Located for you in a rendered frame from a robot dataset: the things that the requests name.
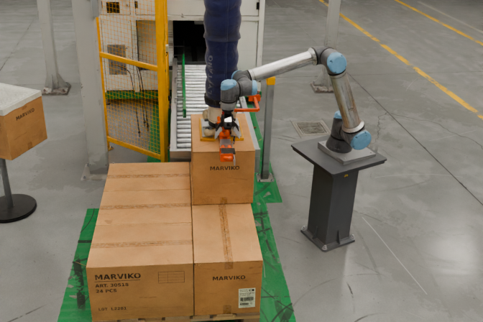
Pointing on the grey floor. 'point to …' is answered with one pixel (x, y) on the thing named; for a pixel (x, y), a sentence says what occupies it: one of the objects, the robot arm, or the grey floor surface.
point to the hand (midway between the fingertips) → (227, 139)
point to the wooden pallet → (196, 318)
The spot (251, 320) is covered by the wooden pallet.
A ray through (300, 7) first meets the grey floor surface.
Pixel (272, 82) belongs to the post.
